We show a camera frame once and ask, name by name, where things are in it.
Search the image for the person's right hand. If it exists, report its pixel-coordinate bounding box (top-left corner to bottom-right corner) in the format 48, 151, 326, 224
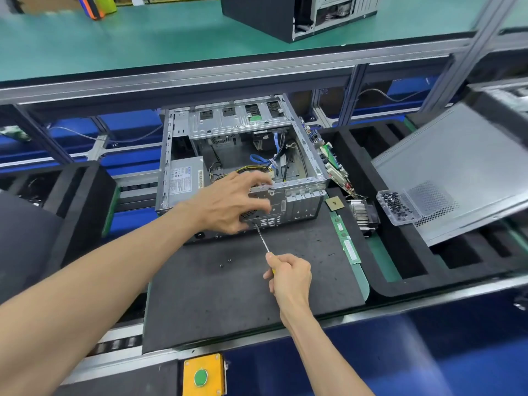
263, 253, 313, 316

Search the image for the person's left hand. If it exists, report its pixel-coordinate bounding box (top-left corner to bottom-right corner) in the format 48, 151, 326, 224
186, 170, 275, 236

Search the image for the yellow handled screwdriver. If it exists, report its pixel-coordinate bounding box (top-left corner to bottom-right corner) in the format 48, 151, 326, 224
254, 224, 276, 273

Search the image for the grey computer case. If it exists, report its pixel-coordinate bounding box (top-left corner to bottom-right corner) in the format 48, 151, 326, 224
155, 94, 331, 244

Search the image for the person's left forearm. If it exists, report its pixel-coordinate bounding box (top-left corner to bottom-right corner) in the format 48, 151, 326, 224
0, 202, 204, 396

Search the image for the person's right forearm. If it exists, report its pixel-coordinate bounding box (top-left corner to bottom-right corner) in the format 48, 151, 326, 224
280, 300, 386, 396

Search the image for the black foam work mat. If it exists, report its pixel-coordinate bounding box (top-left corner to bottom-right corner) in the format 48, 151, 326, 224
141, 189, 369, 355

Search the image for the grey power supply unit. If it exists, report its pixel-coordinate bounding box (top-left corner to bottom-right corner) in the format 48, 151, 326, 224
162, 157, 205, 211

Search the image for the green memory stick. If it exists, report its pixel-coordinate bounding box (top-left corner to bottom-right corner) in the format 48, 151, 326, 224
342, 238, 364, 265
329, 211, 352, 244

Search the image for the metal finned cooler heatsink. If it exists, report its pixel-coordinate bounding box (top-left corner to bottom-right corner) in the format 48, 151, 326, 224
348, 197, 381, 238

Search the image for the green motherboard with ports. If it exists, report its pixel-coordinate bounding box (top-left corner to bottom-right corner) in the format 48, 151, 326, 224
302, 118, 356, 199

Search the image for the yellow box with green button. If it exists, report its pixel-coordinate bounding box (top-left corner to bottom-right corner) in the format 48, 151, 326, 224
182, 353, 227, 396

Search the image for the black foam slotted tray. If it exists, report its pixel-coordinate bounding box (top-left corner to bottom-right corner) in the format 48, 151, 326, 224
326, 118, 528, 298

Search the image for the clear box of black screws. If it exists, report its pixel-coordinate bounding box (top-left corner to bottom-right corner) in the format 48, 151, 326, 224
376, 189, 422, 226

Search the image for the black foam block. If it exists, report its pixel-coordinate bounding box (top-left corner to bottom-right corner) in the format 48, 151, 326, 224
0, 160, 119, 294

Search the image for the black closed computer case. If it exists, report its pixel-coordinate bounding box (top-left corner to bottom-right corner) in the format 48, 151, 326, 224
220, 0, 379, 43

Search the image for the grey metal case side panel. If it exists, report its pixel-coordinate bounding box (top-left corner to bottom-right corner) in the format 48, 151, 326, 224
371, 101, 528, 247

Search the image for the green circuit board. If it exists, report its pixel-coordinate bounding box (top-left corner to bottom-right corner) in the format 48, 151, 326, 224
0, 125, 32, 143

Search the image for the orange and blue tool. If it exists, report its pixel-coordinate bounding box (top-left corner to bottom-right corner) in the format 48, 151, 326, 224
76, 0, 119, 20

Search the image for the grey metal chassis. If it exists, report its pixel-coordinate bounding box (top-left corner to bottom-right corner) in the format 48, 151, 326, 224
466, 78, 528, 125

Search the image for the yellow and black cable bundle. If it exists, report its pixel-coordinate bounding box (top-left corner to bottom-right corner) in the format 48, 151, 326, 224
208, 161, 276, 187

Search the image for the blue data cable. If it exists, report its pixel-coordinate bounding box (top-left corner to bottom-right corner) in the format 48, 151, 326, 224
250, 131, 283, 169

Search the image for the grey cable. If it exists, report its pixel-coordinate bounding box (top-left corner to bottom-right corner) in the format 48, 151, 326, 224
46, 124, 165, 144
357, 88, 423, 104

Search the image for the aluminium frame post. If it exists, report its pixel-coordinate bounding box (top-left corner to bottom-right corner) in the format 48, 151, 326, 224
419, 0, 521, 117

